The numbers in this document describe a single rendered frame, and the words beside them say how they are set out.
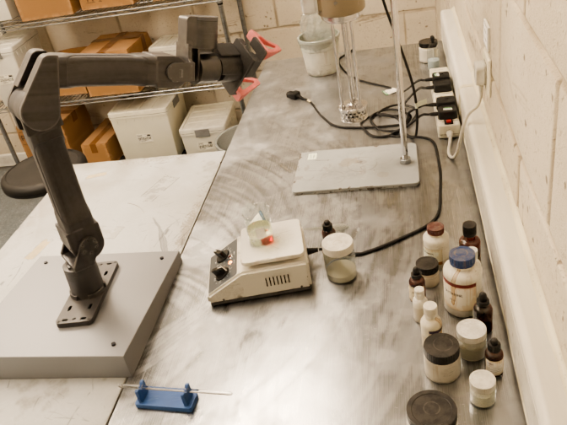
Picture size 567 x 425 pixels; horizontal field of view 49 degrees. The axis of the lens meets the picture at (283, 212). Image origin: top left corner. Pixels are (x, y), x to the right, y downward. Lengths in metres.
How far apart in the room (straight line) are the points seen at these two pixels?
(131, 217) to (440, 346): 0.87
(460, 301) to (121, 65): 0.71
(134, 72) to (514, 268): 0.72
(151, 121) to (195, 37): 2.30
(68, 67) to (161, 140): 2.45
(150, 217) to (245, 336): 0.52
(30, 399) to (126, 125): 2.52
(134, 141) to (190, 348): 2.54
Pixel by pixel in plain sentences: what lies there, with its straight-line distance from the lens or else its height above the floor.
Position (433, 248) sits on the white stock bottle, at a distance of 1.19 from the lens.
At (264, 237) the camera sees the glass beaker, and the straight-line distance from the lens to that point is 1.17.
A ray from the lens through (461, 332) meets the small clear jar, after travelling 1.02.
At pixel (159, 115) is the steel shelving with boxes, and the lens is 3.47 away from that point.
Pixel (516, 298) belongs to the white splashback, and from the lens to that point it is 1.01.
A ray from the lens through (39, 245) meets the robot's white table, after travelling 1.61.
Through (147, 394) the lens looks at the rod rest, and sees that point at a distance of 1.10.
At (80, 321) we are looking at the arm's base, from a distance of 1.21.
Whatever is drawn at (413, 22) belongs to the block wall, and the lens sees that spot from 3.53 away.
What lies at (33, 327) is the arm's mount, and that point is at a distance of 1.27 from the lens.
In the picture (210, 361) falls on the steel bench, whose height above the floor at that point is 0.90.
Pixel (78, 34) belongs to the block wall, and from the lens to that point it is 3.93.
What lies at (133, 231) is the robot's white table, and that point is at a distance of 1.53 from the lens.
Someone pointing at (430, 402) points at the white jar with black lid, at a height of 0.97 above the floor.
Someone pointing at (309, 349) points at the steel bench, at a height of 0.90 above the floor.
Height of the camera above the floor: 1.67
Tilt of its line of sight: 32 degrees down
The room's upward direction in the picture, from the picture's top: 12 degrees counter-clockwise
